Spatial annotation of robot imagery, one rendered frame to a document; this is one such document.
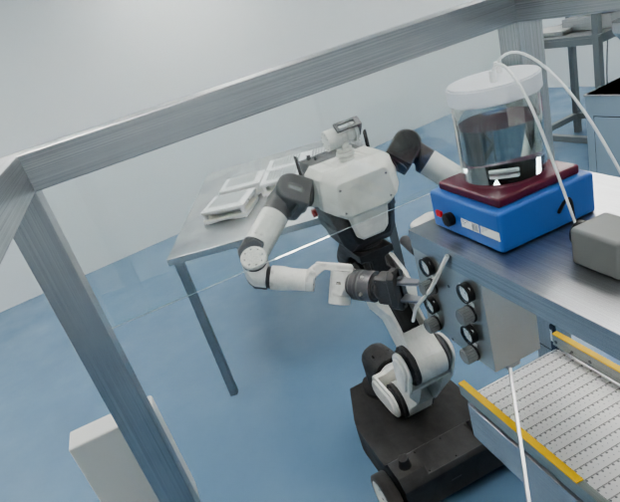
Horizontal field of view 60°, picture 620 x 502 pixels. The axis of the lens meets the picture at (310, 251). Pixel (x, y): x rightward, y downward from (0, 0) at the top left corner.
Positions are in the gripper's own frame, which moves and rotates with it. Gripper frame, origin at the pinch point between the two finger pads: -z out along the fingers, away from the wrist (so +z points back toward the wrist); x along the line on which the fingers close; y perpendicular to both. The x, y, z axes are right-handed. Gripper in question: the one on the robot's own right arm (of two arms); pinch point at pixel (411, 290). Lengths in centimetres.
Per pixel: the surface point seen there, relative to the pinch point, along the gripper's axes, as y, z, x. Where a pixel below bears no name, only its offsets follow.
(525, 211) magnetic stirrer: 24, -40, -35
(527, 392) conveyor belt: 12.8, -32.2, 15.2
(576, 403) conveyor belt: 13.0, -42.2, 15.1
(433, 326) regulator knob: 24.2, -19.1, -8.7
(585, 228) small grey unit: 29, -50, -35
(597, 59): -348, 25, 19
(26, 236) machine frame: 74, 18, -54
